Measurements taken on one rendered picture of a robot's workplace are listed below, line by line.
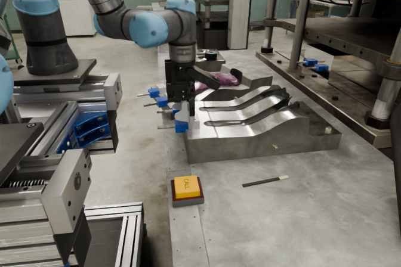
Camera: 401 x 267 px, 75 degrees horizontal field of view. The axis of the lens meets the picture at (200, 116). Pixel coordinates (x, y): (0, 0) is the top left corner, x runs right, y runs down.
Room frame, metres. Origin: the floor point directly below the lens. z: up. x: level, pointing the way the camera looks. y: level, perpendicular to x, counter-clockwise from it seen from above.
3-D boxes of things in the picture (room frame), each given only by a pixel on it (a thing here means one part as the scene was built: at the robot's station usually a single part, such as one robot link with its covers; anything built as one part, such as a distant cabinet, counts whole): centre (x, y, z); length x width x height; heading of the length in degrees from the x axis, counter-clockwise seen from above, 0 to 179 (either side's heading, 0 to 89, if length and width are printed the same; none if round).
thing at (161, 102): (0.98, 0.17, 0.86); 0.13 x 0.05 x 0.05; 116
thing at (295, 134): (0.81, -0.19, 0.87); 0.50 x 0.26 x 0.14; 99
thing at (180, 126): (0.72, 0.07, 0.89); 0.13 x 0.05 x 0.05; 99
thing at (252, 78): (1.15, -0.05, 0.86); 0.50 x 0.26 x 0.11; 116
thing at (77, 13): (6.91, 3.43, 0.47); 1.52 x 0.77 x 0.94; 100
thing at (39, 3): (0.86, 0.49, 1.20); 0.13 x 0.12 x 0.14; 33
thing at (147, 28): (0.65, 0.12, 1.20); 0.11 x 0.11 x 0.08; 59
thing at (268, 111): (0.82, -0.17, 0.92); 0.35 x 0.16 x 0.09; 99
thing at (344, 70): (1.48, -0.89, 0.87); 0.50 x 0.27 x 0.17; 99
